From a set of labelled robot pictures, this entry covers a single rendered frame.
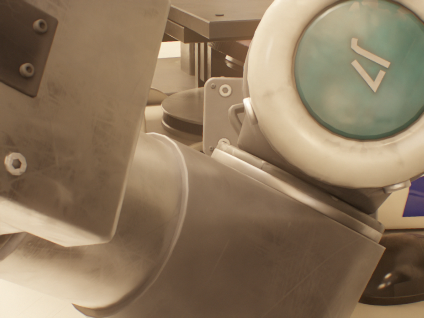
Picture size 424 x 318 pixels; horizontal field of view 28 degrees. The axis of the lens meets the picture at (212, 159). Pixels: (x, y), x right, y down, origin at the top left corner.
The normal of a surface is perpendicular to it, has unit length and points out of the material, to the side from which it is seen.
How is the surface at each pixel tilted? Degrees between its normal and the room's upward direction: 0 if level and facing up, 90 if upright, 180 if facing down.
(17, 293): 0
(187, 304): 91
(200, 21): 90
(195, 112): 0
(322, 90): 73
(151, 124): 0
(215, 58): 90
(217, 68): 90
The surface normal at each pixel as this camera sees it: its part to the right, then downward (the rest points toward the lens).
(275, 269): 0.47, 0.23
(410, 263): 0.18, -0.45
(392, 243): -0.19, -0.90
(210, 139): -0.07, -0.04
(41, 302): 0.00, -0.95
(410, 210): 0.09, 0.14
